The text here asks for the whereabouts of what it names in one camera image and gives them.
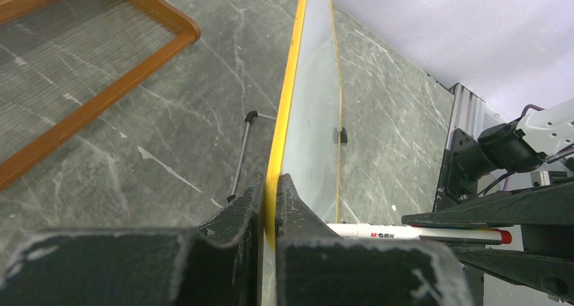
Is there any white red-ended marker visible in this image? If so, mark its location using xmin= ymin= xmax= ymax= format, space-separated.
xmin=327 ymin=223 xmax=512 ymax=245

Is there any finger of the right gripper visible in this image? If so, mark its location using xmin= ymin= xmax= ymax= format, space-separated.
xmin=401 ymin=181 xmax=573 ymax=228
xmin=453 ymin=246 xmax=573 ymax=304

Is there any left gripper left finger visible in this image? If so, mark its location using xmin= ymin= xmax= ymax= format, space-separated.
xmin=1 ymin=174 xmax=263 ymax=305

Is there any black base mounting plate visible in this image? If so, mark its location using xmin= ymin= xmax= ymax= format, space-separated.
xmin=433 ymin=129 xmax=479 ymax=212

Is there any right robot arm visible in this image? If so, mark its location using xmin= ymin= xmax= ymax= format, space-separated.
xmin=401 ymin=101 xmax=573 ymax=303

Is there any whiteboard wire stand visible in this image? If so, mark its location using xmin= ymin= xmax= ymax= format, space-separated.
xmin=226 ymin=110 xmax=349 ymax=204

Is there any wooden two-tier rack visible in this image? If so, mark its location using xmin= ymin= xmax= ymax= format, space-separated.
xmin=1 ymin=0 xmax=200 ymax=188

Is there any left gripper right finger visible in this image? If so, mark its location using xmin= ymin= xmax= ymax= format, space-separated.
xmin=275 ymin=174 xmax=473 ymax=305

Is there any yellow framed whiteboard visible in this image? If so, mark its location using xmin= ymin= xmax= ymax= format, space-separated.
xmin=263 ymin=0 xmax=343 ymax=279

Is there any aluminium rail frame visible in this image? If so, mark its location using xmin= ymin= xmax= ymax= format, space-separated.
xmin=445 ymin=83 xmax=505 ymax=148

